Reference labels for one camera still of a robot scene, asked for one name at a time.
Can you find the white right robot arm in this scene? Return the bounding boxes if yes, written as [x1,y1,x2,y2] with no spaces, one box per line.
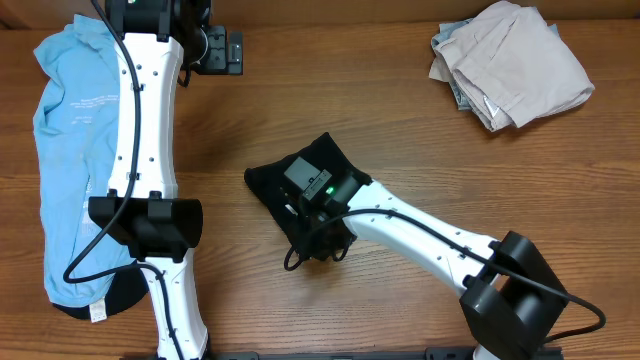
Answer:
[285,170,568,359]

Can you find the black t-shirt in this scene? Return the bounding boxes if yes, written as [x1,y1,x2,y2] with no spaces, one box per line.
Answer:
[244,133,372,245]

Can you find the folded beige trousers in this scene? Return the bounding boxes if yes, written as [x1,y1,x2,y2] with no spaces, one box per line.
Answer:
[433,1,595,132]

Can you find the light blue t-shirt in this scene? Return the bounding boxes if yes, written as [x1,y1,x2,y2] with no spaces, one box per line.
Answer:
[33,15,120,308]

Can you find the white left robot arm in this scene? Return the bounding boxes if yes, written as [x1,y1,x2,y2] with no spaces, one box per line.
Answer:
[89,0,242,359]

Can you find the black garment under blue shirt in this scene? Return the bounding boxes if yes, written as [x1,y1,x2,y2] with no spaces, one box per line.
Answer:
[53,269,148,323]

